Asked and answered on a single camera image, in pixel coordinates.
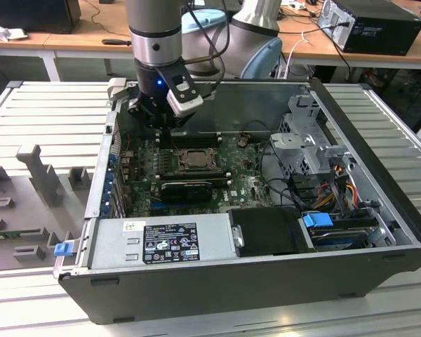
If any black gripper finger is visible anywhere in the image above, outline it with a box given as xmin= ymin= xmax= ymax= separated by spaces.
xmin=166 ymin=113 xmax=194 ymax=151
xmin=127 ymin=98 xmax=168 ymax=151

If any metal locking lever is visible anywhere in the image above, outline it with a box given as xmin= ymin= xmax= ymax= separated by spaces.
xmin=178 ymin=167 xmax=222 ymax=175
xmin=173 ymin=147 xmax=218 ymax=154

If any black RAM slot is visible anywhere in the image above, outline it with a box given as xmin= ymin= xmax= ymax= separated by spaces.
xmin=158 ymin=168 xmax=225 ymax=178
xmin=171 ymin=139 xmax=232 ymax=149
xmin=171 ymin=130 xmax=231 ymax=142
xmin=159 ymin=175 xmax=233 ymax=187

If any CPU socket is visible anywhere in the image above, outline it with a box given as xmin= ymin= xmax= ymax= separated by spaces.
xmin=177 ymin=147 xmax=222 ymax=174

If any black graphics card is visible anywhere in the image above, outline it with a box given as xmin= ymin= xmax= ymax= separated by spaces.
xmin=159 ymin=180 xmax=215 ymax=203

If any wooden desk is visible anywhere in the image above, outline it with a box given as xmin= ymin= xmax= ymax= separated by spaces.
xmin=0 ymin=0 xmax=421 ymax=70

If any green motherboard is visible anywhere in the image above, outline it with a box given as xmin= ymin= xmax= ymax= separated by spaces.
xmin=121 ymin=135 xmax=278 ymax=217

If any metal drive cage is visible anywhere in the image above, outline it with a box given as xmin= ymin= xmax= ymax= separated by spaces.
xmin=268 ymin=93 xmax=355 ymax=176

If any black label sticker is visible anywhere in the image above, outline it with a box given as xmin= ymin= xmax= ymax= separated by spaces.
xmin=142 ymin=221 xmax=201 ymax=263

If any grey power supply unit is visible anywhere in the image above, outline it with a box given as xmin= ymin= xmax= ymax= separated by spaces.
xmin=87 ymin=212 xmax=238 ymax=271

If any large black box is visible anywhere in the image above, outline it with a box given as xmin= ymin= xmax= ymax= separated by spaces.
xmin=0 ymin=0 xmax=81 ymax=35

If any black plastic shroud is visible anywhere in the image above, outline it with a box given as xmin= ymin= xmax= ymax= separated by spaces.
xmin=227 ymin=206 xmax=316 ymax=257

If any grey parts rack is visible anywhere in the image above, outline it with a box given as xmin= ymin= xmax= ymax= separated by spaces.
xmin=0 ymin=143 xmax=95 ymax=273

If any crumpled white paper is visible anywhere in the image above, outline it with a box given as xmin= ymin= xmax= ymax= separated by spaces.
xmin=0 ymin=19 xmax=29 ymax=42

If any blue case latch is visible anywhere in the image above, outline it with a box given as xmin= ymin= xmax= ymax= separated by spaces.
xmin=54 ymin=242 xmax=73 ymax=257

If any hard disk in blue carrier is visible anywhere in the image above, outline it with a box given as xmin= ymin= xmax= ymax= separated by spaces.
xmin=300 ymin=212 xmax=373 ymax=253

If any black open PC case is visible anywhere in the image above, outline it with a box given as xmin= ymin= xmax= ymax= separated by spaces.
xmin=52 ymin=77 xmax=421 ymax=326

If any black desktop computer tower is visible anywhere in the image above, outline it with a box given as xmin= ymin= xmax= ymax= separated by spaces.
xmin=317 ymin=0 xmax=421 ymax=57

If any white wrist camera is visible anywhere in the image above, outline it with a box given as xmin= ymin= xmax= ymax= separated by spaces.
xmin=166 ymin=75 xmax=205 ymax=117

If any grey case handle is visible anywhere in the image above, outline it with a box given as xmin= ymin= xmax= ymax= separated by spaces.
xmin=107 ymin=77 xmax=129 ymax=103

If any black handled tool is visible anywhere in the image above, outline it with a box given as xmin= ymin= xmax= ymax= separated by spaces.
xmin=101 ymin=37 xmax=133 ymax=47

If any white cable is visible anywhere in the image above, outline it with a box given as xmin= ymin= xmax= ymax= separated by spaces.
xmin=286 ymin=29 xmax=312 ymax=80

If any yellow red wire bundle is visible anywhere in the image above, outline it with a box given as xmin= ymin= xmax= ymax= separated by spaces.
xmin=315 ymin=164 xmax=359 ymax=211

